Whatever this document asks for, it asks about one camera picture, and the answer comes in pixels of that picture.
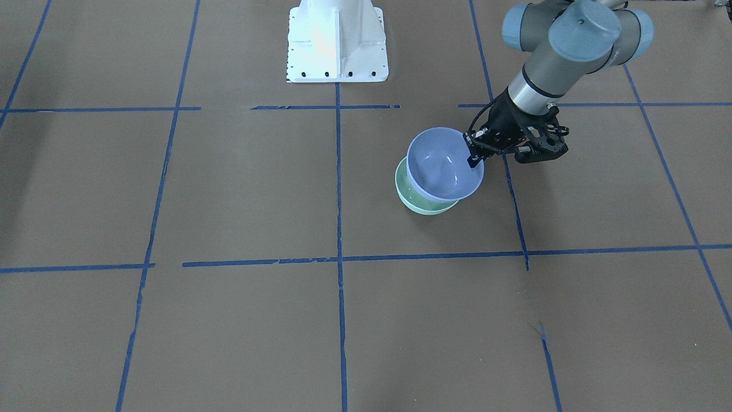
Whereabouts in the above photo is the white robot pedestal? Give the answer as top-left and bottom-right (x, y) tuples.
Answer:
(286, 1), (389, 83)

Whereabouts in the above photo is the blue bowl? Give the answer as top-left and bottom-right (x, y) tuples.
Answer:
(405, 127), (486, 203)

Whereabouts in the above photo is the green bowl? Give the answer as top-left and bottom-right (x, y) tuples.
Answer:
(394, 157), (459, 216)

